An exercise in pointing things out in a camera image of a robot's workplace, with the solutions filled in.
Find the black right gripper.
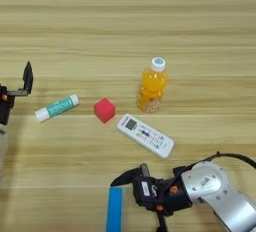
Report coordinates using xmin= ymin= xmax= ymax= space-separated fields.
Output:
xmin=110 ymin=167 xmax=194 ymax=232

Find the white remote control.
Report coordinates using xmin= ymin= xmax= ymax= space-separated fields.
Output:
xmin=116 ymin=113 xmax=176 ymax=160

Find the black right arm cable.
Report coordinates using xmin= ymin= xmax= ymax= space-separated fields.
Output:
xmin=173 ymin=151 xmax=256 ymax=174

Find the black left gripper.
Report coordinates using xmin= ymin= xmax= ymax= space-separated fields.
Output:
xmin=0 ymin=61 xmax=35 ymax=126

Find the red cube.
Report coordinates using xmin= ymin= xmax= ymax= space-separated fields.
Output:
xmin=93 ymin=97 xmax=117 ymax=124

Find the green white glue stick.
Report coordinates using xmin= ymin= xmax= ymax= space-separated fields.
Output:
xmin=34 ymin=93 xmax=81 ymax=123

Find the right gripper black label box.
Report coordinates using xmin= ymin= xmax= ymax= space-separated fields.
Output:
xmin=132 ymin=175 xmax=162 ymax=208

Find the blue rectangular block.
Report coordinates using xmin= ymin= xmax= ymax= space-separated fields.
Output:
xmin=105 ymin=186 xmax=124 ymax=232

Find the orange juice bottle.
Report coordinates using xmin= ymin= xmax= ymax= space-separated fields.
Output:
xmin=136 ymin=56 xmax=169 ymax=114

